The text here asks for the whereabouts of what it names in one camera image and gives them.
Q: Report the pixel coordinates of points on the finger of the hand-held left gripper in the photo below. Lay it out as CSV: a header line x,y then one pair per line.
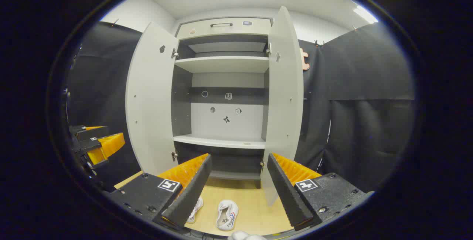
x,y
90,132
107,147

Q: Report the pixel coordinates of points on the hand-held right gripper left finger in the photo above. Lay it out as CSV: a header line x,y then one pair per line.
x,y
192,192

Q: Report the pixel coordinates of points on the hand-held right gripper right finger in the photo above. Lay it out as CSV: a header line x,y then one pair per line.
x,y
286,192

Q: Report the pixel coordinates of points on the white shoe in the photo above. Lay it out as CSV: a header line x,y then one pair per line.
x,y
195,212
226,216

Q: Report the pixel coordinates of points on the white shoe cabinet door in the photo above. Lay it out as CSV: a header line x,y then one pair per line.
x,y
284,95
151,103

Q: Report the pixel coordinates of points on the white shoe cabinet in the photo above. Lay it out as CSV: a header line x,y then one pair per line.
x,y
227,121

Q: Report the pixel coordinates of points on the white cabinet shelf board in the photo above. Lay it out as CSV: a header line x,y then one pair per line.
x,y
221,142
221,63

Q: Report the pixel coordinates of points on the white cabinet drawer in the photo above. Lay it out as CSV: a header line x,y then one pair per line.
x,y
225,29

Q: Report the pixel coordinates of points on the ceiling light panel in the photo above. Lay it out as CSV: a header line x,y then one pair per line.
x,y
365,14

